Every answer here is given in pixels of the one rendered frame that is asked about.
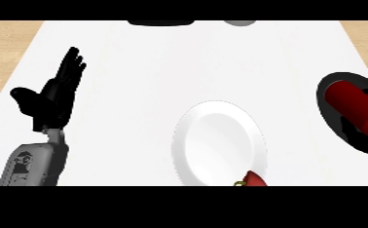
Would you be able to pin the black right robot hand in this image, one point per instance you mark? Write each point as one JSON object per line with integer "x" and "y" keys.
{"x": 351, "y": 129}

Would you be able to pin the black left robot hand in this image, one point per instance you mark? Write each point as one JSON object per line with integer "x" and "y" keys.
{"x": 54, "y": 98}

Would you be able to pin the dark red can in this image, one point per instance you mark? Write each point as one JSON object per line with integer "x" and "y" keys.
{"x": 342, "y": 97}

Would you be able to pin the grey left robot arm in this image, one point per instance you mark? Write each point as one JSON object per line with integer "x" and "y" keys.
{"x": 32, "y": 163}

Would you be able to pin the black round pan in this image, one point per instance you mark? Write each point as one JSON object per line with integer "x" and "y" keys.
{"x": 323, "y": 105}

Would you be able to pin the white oval plate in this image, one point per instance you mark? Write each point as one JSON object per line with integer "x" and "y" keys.
{"x": 217, "y": 141}

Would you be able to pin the red pepper with green stem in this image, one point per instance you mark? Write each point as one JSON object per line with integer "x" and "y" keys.
{"x": 252, "y": 180}

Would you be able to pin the black flat object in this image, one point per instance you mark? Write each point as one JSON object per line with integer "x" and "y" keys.
{"x": 159, "y": 23}

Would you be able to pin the grey rounded object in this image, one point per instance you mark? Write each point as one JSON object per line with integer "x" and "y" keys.
{"x": 239, "y": 22}

